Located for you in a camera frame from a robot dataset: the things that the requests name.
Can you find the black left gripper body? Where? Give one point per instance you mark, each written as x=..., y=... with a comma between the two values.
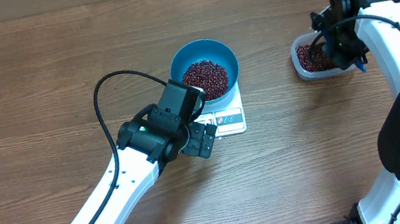
x=194, y=146

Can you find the white digital kitchen scale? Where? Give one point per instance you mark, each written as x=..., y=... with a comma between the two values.
x=226, y=113

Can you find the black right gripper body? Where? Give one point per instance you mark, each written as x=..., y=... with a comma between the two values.
x=349, y=47

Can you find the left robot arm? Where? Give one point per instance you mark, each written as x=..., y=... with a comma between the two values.
x=154, y=137

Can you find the clear plastic food container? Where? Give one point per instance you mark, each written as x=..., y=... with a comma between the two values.
x=309, y=75

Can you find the teal metal bowl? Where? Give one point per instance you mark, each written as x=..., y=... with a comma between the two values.
x=206, y=50

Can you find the red beans in bowl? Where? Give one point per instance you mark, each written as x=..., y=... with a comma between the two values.
x=211, y=77

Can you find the blue plastic measuring scoop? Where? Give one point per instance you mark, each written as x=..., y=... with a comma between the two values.
x=360, y=65

